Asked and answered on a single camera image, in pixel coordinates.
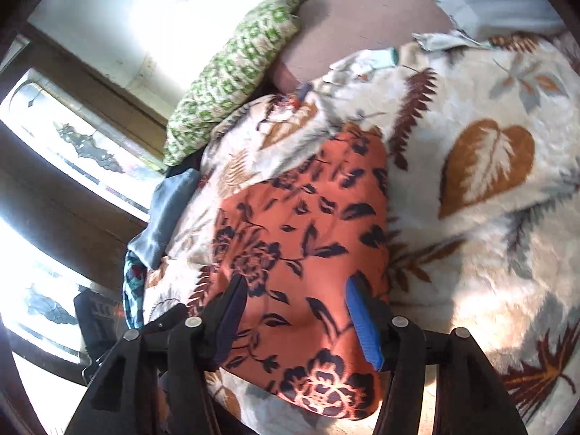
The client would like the teal floral cloth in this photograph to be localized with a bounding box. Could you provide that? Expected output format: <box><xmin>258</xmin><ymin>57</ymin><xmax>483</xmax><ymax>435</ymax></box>
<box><xmin>121</xmin><ymin>251</ymin><xmax>149</xmax><ymax>331</ymax></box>

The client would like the black plastic object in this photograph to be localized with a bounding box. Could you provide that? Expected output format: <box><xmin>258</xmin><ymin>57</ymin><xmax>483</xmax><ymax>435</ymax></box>
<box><xmin>74</xmin><ymin>290</ymin><xmax>125</xmax><ymax>372</ymax></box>

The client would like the pile of pale clothes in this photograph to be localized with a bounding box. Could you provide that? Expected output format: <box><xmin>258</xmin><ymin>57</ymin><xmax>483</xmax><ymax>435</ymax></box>
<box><xmin>326</xmin><ymin>29</ymin><xmax>492</xmax><ymax>84</ymax></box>

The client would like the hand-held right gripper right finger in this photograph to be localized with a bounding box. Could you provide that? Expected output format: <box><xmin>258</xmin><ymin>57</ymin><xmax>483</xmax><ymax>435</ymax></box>
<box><xmin>345</xmin><ymin>276</ymin><xmax>529</xmax><ymax>435</ymax></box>

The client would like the wooden window frame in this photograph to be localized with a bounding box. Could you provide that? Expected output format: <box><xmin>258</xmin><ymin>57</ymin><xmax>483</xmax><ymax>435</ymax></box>
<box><xmin>0</xmin><ymin>22</ymin><xmax>168</xmax><ymax>372</ymax></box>

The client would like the orange floral garment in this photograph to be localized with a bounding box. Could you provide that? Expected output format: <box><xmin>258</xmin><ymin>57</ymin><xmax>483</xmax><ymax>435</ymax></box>
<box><xmin>204</xmin><ymin>122</ymin><xmax>393</xmax><ymax>422</ymax></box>

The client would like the blue-grey pillow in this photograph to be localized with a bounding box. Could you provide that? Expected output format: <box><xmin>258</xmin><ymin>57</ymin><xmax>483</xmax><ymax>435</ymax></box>
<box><xmin>128</xmin><ymin>169</ymin><xmax>201</xmax><ymax>269</ymax></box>

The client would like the leaf print fleece blanket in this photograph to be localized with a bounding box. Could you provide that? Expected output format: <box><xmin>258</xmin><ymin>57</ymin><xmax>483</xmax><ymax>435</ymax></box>
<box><xmin>145</xmin><ymin>32</ymin><xmax>580</xmax><ymax>435</ymax></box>

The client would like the green patterned pillow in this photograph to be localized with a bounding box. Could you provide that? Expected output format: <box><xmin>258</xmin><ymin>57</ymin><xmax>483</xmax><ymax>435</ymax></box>
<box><xmin>162</xmin><ymin>0</ymin><xmax>315</xmax><ymax>167</ymax></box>

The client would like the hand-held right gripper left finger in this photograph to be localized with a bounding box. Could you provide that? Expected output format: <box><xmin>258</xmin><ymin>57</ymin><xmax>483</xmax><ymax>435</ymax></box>
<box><xmin>66</xmin><ymin>274</ymin><xmax>249</xmax><ymax>435</ymax></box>

